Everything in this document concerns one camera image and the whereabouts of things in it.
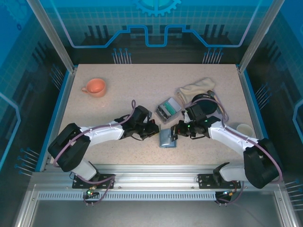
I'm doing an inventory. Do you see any blue leather card holder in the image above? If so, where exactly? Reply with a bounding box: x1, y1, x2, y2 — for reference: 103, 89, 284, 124
158, 129, 178, 149

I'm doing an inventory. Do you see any clear plastic card box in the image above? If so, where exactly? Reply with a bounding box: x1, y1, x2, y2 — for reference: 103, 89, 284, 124
155, 96, 182, 125

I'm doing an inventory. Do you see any green card stack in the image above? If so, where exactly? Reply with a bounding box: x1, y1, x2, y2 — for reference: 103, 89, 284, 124
165, 101, 177, 114

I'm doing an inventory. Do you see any dark card stack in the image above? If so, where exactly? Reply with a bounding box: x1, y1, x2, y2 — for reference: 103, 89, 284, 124
160, 106, 171, 120

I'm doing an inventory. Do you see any black round bowl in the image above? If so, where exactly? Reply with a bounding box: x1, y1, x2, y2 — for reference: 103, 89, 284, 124
192, 93, 218, 116

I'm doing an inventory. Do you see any cream cloth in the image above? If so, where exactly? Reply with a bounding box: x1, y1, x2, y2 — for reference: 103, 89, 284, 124
176, 77, 216, 105

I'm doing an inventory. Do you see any pale blue cup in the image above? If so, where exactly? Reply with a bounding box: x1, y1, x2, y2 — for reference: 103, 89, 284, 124
236, 123, 253, 137

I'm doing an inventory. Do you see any orange ceramic cup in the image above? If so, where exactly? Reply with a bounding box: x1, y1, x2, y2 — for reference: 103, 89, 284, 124
81, 79, 107, 97

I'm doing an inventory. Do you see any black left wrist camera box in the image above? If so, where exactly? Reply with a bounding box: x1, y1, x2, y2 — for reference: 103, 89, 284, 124
133, 105, 152, 124

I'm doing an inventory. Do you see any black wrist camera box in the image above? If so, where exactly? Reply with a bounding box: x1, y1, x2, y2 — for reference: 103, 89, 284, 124
133, 105, 152, 124
184, 103, 206, 121

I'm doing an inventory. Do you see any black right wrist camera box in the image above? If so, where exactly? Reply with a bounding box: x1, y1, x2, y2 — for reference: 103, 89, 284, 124
184, 103, 206, 121

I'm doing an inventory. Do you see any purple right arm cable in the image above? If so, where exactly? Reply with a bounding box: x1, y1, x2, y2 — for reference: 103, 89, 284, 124
187, 98, 284, 206

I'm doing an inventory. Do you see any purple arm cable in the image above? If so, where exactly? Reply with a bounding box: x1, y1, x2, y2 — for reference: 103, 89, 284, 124
187, 98, 284, 206
52, 99, 137, 206

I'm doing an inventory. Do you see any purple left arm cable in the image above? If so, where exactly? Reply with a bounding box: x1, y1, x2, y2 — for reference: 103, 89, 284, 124
52, 99, 137, 206

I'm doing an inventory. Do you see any aluminium front rail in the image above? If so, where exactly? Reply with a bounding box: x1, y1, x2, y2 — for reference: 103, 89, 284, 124
30, 164, 284, 190

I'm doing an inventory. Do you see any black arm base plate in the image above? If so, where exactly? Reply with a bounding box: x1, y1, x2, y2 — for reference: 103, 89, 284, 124
197, 173, 244, 190
72, 173, 116, 190

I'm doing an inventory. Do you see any slotted aluminium cable duct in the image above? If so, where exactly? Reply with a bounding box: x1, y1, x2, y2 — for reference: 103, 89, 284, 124
37, 192, 217, 201

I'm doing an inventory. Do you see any aluminium frame post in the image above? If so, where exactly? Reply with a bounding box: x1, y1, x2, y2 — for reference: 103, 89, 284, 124
26, 0, 78, 73
238, 0, 285, 73

